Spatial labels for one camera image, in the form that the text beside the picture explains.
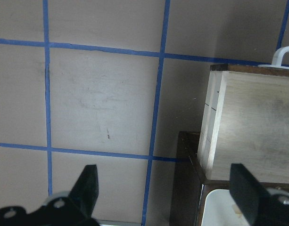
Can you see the white plastic tray box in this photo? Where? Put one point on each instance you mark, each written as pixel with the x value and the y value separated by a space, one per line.
pixel 221 210

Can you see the wooden drawer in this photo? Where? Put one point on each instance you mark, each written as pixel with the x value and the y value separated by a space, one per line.
pixel 246 120

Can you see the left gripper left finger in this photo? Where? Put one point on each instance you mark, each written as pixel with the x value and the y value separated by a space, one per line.
pixel 85 191

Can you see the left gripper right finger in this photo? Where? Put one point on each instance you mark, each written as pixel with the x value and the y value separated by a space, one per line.
pixel 249 195

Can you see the white drawer handle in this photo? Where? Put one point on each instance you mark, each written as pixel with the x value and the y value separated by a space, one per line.
pixel 277 59

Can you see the dark brown drawer cabinet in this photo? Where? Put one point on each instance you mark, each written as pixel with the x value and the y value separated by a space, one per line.
pixel 191 186

